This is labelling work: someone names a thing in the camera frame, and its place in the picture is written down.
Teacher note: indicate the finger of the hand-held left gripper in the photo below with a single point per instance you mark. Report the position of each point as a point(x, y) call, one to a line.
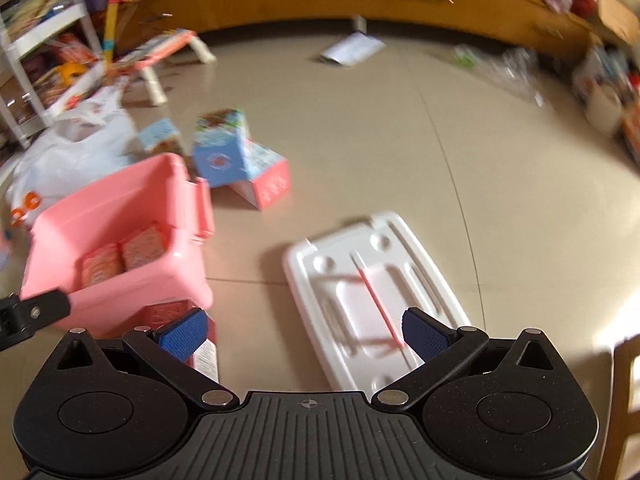
point(42, 307)

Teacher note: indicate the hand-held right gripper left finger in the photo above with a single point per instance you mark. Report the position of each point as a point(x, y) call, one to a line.
point(182, 334)

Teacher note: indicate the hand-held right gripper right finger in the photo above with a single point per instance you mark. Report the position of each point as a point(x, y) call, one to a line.
point(425, 334)

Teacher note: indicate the pink plastic storage box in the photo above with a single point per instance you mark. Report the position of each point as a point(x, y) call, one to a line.
point(175, 260)

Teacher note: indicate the pink thin stick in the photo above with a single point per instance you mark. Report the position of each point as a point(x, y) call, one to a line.
point(375, 295)

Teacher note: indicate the white plastic box lid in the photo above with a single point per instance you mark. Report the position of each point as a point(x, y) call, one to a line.
point(340, 280)

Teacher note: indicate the white plastic bag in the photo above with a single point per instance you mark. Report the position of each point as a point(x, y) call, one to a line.
point(75, 150)

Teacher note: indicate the pink printed carton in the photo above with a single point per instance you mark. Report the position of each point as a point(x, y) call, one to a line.
point(267, 180)

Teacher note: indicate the large blue printed carton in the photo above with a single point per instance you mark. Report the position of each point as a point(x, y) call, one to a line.
point(220, 152)

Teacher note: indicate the small blue printed carton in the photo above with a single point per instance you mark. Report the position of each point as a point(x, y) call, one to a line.
point(160, 137)

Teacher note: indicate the wooden chair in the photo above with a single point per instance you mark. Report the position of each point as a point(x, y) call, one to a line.
point(625, 400)

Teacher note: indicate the white storage shelf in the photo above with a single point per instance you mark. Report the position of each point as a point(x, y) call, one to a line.
point(30, 35)

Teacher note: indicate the clear plastic bag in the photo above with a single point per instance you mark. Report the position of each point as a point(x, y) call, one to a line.
point(505, 72)

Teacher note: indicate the small pink folding table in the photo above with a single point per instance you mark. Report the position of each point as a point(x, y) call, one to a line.
point(160, 50)

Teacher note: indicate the colourful toy stick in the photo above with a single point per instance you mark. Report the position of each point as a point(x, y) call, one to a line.
point(112, 25)

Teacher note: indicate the white paper sheet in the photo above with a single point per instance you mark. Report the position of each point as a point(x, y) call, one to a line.
point(352, 49)

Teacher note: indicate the pile of colourful packages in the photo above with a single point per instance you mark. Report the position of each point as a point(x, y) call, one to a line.
point(607, 95)

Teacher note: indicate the brown cardboard box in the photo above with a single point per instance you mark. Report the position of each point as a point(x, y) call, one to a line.
point(617, 10)

